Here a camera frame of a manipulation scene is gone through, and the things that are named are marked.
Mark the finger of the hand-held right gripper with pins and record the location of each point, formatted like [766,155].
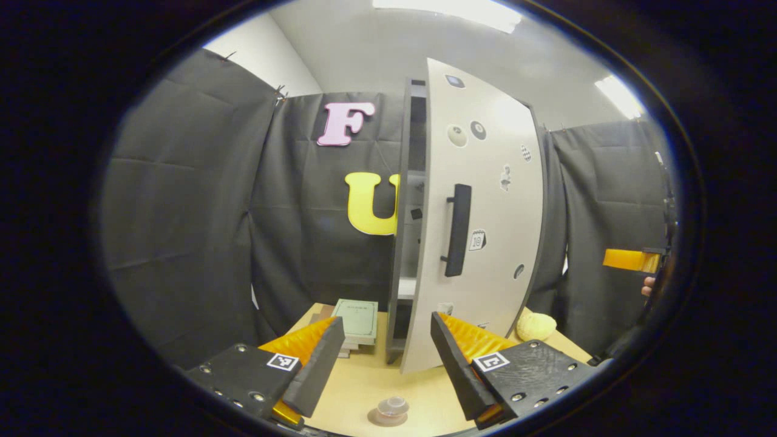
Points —
[628,260]

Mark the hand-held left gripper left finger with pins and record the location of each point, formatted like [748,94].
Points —
[315,370]

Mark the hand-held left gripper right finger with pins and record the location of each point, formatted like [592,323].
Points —
[455,370]

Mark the clear bottle with pink label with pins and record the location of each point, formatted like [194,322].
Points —
[393,406]

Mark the round brown coaster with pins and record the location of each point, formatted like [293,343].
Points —
[373,419]

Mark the beige cabinet door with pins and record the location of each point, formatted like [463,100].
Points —
[485,291]

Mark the dark grey cabinet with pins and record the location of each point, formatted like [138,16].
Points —
[402,243]

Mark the yellow sponge ball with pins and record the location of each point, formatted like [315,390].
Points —
[536,326]

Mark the narrow ceiling light panel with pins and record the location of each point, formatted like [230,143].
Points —
[619,96]

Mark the black backdrop cloth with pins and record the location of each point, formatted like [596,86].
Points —
[182,212]

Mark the large ceiling light panel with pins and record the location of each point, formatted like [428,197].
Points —
[449,12]

